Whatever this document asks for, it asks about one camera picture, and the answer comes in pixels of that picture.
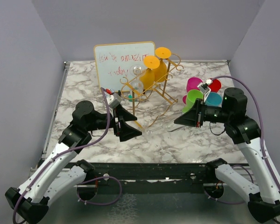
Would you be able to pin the rear orange wine glass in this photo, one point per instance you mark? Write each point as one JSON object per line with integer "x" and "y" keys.
{"x": 160, "y": 72}

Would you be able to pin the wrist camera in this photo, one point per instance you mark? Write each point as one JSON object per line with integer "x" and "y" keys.
{"x": 113, "y": 100}
{"x": 204, "y": 87}

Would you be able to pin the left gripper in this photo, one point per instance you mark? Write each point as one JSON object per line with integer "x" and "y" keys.
{"x": 125, "y": 132}

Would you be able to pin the blue white small can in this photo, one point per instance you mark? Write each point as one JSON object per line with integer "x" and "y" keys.
{"x": 110, "y": 91}

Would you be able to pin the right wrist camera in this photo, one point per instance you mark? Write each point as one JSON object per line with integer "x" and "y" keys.
{"x": 204, "y": 87}

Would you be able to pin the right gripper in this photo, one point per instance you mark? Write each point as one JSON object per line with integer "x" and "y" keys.
{"x": 193, "y": 116}

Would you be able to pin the front orange wine glass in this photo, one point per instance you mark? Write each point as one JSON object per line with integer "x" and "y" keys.
{"x": 151, "y": 62}

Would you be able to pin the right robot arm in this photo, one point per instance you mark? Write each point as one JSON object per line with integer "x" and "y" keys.
{"x": 262, "y": 197}

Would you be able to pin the orange wine glass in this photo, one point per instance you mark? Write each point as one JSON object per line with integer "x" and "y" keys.
{"x": 160, "y": 72}
{"x": 151, "y": 62}

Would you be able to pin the clear wine glass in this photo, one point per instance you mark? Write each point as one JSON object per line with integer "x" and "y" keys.
{"x": 136, "y": 79}
{"x": 160, "y": 126}

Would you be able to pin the red wine glass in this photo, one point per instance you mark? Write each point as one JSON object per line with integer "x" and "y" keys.
{"x": 215, "y": 86}

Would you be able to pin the yellow framed whiteboard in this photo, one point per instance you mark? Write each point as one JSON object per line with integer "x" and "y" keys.
{"x": 119, "y": 62}

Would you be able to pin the green wine glass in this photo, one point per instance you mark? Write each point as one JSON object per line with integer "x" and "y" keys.
{"x": 191, "y": 98}

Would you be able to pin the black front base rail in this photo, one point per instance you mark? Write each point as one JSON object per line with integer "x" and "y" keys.
{"x": 152, "y": 178}

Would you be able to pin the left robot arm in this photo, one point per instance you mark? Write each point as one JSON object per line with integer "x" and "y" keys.
{"x": 32, "y": 199}

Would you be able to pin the pink wine glass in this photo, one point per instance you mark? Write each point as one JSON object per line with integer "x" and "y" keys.
{"x": 192, "y": 84}

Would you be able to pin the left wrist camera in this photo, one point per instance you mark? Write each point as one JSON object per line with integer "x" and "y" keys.
{"x": 113, "y": 100}

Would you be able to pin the teal wine glass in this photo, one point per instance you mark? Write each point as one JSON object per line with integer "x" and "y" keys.
{"x": 213, "y": 99}

